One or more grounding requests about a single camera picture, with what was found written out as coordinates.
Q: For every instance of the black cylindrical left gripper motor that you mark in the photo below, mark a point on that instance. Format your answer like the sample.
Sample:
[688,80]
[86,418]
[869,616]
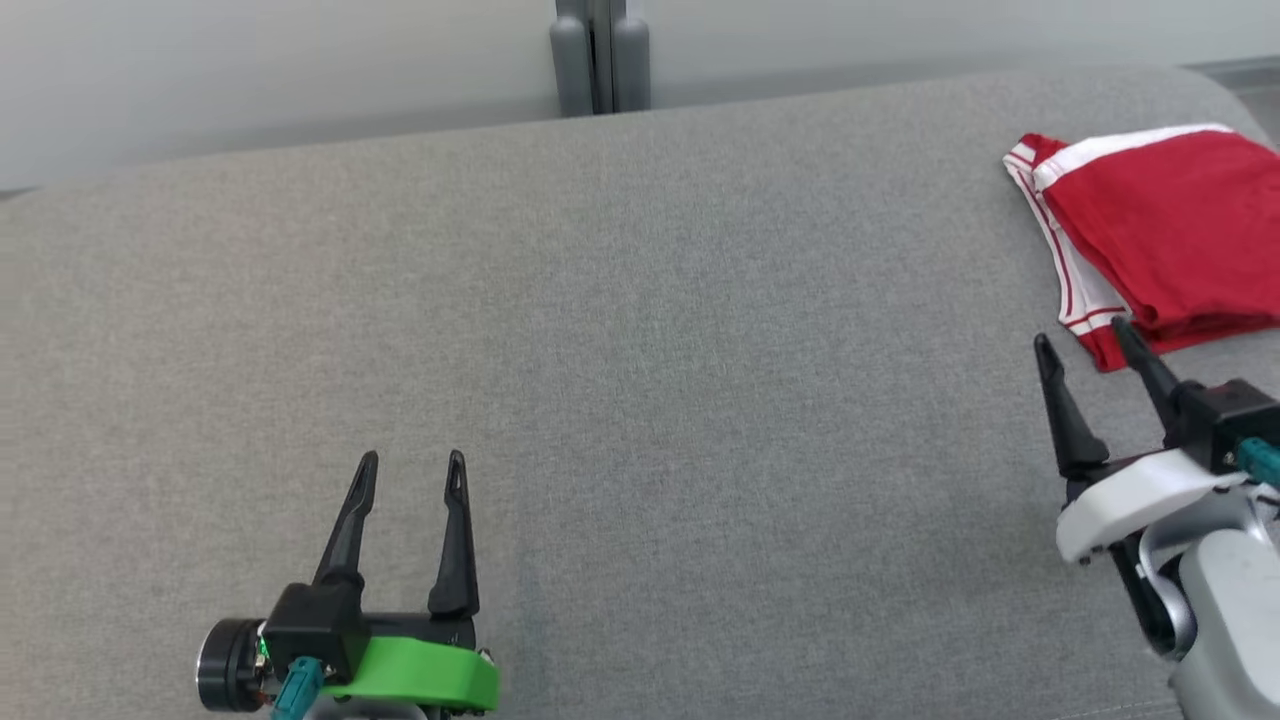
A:
[228,665]

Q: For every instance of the grey metal frame post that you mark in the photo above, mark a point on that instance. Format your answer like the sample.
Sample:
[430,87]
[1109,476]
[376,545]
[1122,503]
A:
[600,55]

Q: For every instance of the red white basketball jersey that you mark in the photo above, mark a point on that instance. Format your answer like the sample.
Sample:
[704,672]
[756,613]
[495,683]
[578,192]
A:
[1075,290]

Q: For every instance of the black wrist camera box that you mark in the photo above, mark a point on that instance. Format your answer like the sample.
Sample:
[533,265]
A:
[315,630]
[1225,420]

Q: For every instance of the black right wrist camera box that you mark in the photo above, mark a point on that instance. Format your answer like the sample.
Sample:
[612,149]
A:
[1225,420]

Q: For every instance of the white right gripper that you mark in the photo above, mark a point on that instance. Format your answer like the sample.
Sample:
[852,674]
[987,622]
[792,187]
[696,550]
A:
[1130,495]

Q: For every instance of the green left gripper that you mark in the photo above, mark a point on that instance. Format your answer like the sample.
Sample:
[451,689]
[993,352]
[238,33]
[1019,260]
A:
[420,670]

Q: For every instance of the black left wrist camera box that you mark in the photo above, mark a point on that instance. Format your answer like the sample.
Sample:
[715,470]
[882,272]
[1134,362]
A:
[315,630]

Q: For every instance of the grey fabric sofa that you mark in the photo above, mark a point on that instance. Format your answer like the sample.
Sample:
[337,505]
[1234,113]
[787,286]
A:
[700,350]

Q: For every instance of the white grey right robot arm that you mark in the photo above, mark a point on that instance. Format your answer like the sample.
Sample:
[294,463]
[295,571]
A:
[1230,600]

